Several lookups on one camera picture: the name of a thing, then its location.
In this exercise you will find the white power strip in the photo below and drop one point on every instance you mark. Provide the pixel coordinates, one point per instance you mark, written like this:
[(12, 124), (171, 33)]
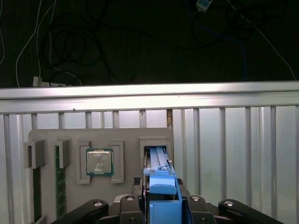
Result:
[(38, 81)]

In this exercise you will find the hard disk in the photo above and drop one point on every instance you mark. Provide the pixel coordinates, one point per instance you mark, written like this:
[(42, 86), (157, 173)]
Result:
[(163, 186)]

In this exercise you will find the blue white adapter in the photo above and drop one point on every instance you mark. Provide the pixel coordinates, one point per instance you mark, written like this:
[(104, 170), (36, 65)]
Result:
[(203, 4)]

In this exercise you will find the silver CPU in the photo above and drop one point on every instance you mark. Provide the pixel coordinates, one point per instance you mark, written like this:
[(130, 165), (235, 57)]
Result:
[(100, 162)]

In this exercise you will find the grey parts rack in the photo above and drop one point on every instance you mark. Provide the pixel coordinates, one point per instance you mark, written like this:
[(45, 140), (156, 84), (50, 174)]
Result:
[(126, 137)]

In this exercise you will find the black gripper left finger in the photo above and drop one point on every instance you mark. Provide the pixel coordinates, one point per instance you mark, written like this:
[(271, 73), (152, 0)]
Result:
[(126, 210)]

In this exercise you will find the green RAM stick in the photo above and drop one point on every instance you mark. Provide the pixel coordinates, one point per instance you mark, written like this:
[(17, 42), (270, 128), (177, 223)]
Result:
[(60, 186)]

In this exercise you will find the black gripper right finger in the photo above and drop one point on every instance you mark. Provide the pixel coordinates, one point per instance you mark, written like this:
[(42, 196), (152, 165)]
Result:
[(201, 210)]

